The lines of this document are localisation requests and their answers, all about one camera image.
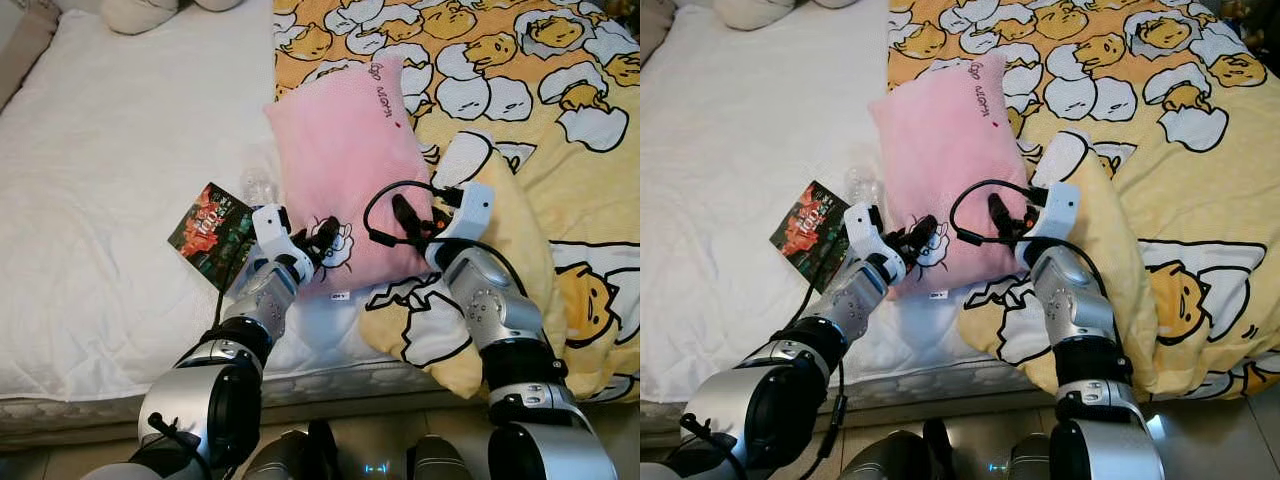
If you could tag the cream plush toy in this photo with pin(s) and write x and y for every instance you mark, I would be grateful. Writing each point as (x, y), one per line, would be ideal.
(750, 12)
(140, 12)

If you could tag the right robot leg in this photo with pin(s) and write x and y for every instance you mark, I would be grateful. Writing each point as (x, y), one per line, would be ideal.
(440, 462)
(1030, 462)

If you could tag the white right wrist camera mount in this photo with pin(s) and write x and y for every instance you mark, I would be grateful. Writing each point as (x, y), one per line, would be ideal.
(472, 210)
(1060, 210)

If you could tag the grey quilted mattress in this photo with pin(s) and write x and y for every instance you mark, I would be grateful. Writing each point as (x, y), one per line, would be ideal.
(330, 405)
(950, 400)

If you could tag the robot leg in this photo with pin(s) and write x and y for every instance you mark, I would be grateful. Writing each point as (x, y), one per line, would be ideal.
(890, 458)
(285, 458)
(1030, 462)
(440, 462)

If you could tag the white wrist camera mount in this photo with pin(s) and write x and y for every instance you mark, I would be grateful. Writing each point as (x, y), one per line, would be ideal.
(1060, 210)
(862, 225)
(272, 228)
(472, 210)

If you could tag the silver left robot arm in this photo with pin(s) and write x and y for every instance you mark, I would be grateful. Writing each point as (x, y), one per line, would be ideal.
(760, 400)
(200, 400)

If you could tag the white quilted mattress pad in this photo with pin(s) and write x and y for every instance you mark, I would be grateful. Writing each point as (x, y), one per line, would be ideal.
(120, 150)
(740, 150)

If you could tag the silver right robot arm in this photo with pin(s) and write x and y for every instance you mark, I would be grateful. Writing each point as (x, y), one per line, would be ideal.
(1075, 300)
(500, 310)

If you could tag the dark red-green book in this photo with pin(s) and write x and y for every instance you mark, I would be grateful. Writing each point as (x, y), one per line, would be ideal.
(805, 230)
(205, 235)

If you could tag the clear plastic water bottle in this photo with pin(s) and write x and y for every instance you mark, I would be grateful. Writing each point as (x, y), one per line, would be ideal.
(258, 188)
(862, 185)

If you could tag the yellow cartoon egg blanket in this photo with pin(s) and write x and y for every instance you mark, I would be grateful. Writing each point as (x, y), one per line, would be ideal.
(1180, 150)
(560, 150)

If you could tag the pink plush pillow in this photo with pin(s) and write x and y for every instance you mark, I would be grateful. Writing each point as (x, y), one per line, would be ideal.
(340, 150)
(940, 150)

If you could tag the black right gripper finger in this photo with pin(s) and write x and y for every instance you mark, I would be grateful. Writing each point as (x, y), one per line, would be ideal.
(408, 217)
(1002, 215)

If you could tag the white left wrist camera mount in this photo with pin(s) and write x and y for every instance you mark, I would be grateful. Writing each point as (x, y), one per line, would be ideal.
(272, 228)
(862, 225)

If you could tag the left robot leg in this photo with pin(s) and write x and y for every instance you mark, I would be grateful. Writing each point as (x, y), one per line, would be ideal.
(285, 458)
(890, 458)

